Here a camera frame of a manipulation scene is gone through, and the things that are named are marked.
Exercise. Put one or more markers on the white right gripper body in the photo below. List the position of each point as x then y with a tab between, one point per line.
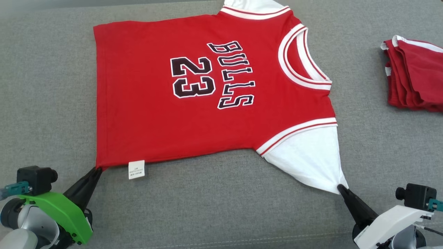
387	223

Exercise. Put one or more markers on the teal right camera connector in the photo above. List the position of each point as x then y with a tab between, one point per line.
436	205

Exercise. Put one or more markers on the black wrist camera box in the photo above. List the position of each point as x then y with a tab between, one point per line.
417	197
34	180

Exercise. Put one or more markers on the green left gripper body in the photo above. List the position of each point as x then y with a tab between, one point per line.
65	212

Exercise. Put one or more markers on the red shorts white side stripes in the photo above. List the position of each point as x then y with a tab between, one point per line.
422	76

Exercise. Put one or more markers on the teal camera connector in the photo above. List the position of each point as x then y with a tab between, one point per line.
15	189
436	205

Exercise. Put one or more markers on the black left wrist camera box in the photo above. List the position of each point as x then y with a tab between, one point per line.
34	180

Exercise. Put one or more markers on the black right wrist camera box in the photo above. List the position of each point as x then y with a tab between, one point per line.
417	197

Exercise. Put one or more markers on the red Bulls 23 jersey shirt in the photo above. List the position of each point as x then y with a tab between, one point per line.
138	103

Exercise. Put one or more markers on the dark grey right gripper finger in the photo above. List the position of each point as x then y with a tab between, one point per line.
354	218
365	212

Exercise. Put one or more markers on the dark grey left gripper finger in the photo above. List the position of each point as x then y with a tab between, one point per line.
78	192
88	197

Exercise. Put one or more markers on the teal left camera connector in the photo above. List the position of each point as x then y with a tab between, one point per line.
15	189

